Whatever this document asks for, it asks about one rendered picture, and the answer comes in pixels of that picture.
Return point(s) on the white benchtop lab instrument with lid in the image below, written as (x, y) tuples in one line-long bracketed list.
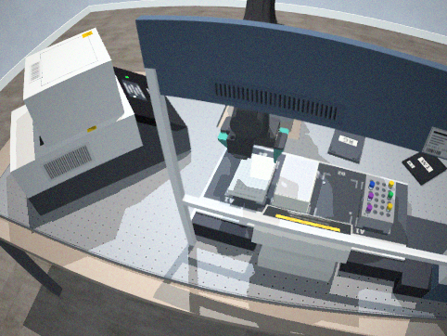
[(84, 128)]

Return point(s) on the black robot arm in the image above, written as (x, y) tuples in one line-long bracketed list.
[(260, 10)]

